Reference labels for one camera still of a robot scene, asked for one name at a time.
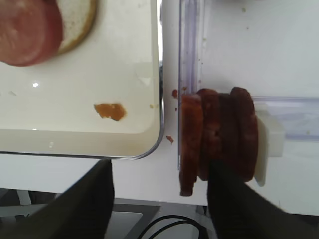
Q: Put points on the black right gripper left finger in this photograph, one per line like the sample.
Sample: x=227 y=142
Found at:
x=81 y=212

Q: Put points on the tomato slice on bun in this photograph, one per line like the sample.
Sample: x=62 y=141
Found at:
x=31 y=31

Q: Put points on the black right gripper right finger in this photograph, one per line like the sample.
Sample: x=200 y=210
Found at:
x=238 y=212

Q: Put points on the white metal tray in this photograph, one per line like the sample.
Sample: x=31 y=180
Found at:
x=48 y=109

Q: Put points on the dark meat patty outer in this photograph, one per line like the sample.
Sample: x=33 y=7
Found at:
x=248 y=136

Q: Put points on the orange crumb on tray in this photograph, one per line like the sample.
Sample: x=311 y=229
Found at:
x=114 y=111

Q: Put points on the bottom bun half on tray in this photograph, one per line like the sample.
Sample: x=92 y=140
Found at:
x=78 y=17

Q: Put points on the right clear divider rail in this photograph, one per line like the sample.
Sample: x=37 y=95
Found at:
x=191 y=21

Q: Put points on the clear patty pusher track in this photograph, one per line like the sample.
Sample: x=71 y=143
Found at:
x=298 y=115

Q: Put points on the dark meat patty inner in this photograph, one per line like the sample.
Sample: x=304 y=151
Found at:
x=229 y=133

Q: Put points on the dark meat patty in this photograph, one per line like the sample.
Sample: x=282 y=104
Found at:
x=229 y=133
x=248 y=136

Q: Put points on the white patty pusher block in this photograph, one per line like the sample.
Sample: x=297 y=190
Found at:
x=271 y=141

